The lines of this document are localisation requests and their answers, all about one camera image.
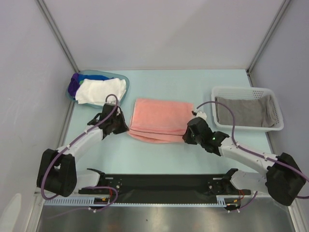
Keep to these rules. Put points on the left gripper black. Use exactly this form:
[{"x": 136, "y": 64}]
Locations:
[{"x": 123, "y": 128}]

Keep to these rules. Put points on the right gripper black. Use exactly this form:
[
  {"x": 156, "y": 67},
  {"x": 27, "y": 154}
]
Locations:
[{"x": 189, "y": 135}]

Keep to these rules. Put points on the pink striped towel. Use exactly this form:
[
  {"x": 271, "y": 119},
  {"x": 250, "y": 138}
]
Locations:
[{"x": 159, "y": 121}]

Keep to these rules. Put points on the white towel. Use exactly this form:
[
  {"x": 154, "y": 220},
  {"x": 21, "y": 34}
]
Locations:
[{"x": 96, "y": 91}]

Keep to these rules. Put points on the grey terry towel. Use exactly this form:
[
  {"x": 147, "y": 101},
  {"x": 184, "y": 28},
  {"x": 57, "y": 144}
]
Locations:
[{"x": 249, "y": 113}]

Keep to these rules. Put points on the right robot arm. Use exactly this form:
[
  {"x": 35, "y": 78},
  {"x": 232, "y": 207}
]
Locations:
[{"x": 278, "y": 176}]

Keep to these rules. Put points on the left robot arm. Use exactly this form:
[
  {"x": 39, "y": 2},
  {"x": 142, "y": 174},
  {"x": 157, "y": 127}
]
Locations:
[{"x": 58, "y": 175}]

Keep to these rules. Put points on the white perforated plastic basket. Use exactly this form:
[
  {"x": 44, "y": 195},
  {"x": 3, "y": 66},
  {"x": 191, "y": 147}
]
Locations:
[{"x": 247, "y": 93}]

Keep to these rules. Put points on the purple towel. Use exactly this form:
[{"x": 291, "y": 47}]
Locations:
[{"x": 73, "y": 85}]

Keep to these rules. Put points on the blue towel in tray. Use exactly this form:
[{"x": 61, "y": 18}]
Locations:
[{"x": 82, "y": 77}]

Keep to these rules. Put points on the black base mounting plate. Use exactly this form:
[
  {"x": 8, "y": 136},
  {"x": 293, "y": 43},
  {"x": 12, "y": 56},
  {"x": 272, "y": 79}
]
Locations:
[{"x": 165, "y": 188}]

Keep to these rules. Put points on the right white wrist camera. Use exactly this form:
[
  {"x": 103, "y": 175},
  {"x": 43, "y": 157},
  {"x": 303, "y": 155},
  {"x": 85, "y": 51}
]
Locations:
[{"x": 200, "y": 114}]

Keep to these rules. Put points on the slotted white cable duct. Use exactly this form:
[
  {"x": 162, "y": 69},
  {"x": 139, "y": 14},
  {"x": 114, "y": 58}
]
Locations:
[{"x": 102, "y": 201}]

